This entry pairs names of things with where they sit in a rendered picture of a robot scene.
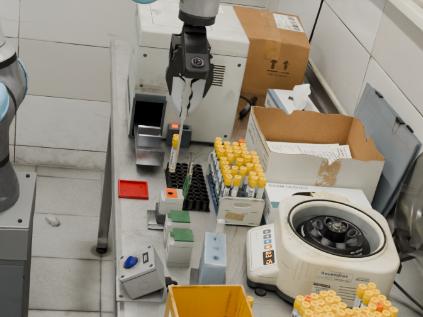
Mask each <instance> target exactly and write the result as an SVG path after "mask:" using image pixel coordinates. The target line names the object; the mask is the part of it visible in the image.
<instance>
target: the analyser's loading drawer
mask: <svg viewBox="0 0 423 317"><path fill-rule="evenodd" d="M133 125H134V134H135V150H136V162H135V164H141V165H157V166H163V163H164V155H165V150H162V142H161V140H162V137H161V133H160V132H161V128H160V127H159V121H156V120H141V119H133Z"/></svg>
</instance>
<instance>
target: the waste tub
mask: <svg viewBox="0 0 423 317"><path fill-rule="evenodd" d="M168 289H169V292H168V296H167V303H166V310H165V315H164V317H255V316H254V313H253V311H252V308H251V305H250V303H249V300H248V298H247V294H246V293H245V289H244V287H243V285H242V284H229V285H168Z"/></svg>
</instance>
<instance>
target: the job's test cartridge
mask: <svg viewBox="0 0 423 317"><path fill-rule="evenodd" d="M182 191H183V190H182V189H170V188H164V191H160V196H159V204H158V205H159V214H168V213H170V212H171V210H174V211H182V208H183V201H184V196H183V194H182Z"/></svg>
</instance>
